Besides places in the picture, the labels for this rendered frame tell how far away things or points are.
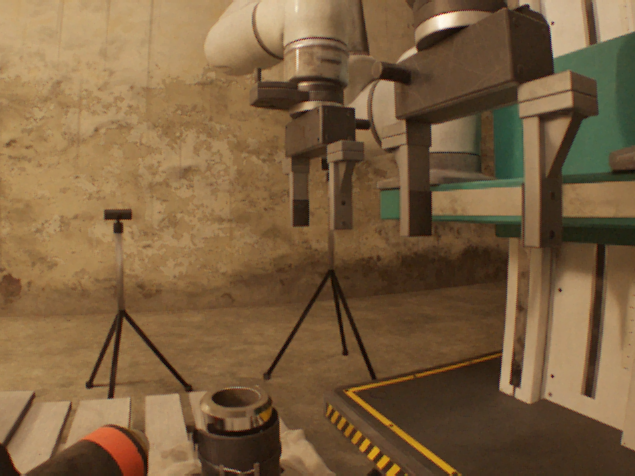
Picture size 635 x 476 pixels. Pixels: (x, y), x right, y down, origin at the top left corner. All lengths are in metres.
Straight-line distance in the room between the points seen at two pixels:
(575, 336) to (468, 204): 0.34
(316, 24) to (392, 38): 3.21
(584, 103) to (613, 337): 0.57
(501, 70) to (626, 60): 0.43
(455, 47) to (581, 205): 0.27
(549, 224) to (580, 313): 0.55
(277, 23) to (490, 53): 0.37
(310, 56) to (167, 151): 2.42
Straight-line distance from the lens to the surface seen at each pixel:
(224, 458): 0.65
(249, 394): 0.71
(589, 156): 0.70
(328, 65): 0.56
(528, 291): 0.82
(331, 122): 0.51
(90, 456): 0.59
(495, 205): 0.60
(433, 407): 0.82
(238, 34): 0.67
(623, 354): 0.79
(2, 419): 1.23
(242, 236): 2.97
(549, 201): 0.28
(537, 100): 0.28
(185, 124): 2.97
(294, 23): 0.58
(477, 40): 0.31
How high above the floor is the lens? 0.68
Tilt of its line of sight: 2 degrees down
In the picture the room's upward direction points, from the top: straight up
